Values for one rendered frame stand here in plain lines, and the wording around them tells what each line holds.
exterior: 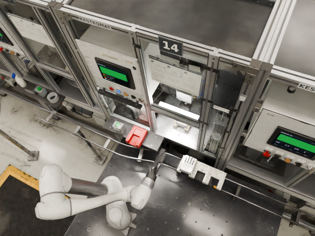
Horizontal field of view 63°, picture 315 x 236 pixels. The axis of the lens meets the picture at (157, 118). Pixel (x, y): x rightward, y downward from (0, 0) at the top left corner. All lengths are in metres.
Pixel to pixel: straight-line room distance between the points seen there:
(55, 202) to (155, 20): 1.12
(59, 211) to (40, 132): 2.18
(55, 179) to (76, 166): 1.64
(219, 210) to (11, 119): 2.93
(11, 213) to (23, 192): 0.24
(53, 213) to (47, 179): 0.19
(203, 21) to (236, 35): 0.18
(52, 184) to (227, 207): 1.36
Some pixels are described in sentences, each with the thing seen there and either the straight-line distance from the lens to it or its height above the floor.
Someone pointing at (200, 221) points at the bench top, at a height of 0.68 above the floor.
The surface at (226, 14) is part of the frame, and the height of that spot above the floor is 2.01.
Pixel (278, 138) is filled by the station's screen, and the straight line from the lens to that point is 1.51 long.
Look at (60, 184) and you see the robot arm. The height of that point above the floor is 1.43.
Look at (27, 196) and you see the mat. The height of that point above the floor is 0.01.
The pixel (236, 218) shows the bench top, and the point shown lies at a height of 0.68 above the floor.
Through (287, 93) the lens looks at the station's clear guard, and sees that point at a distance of 1.28.
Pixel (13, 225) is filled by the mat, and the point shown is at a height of 0.01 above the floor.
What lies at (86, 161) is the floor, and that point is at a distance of 3.26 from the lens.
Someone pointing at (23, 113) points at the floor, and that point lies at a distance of 3.96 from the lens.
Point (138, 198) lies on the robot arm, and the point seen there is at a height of 1.17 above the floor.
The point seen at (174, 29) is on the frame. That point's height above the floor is 2.01.
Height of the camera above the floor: 2.90
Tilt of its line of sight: 61 degrees down
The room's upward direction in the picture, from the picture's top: 9 degrees counter-clockwise
